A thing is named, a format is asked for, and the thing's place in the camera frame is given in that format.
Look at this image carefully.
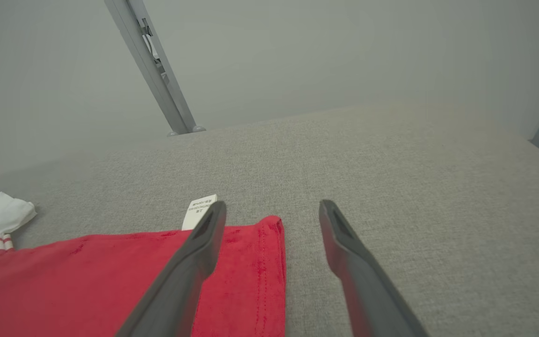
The red white jersey shirt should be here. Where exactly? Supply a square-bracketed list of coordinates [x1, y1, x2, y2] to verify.
[0, 191, 287, 337]

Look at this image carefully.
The grey metal partition post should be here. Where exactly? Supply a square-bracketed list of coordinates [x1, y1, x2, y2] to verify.
[104, 0, 206, 137]

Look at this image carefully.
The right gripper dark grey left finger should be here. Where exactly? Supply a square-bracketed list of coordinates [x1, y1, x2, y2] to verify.
[115, 201, 227, 337]

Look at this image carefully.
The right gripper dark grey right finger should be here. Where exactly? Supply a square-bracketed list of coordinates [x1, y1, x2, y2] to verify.
[318, 199, 430, 337]

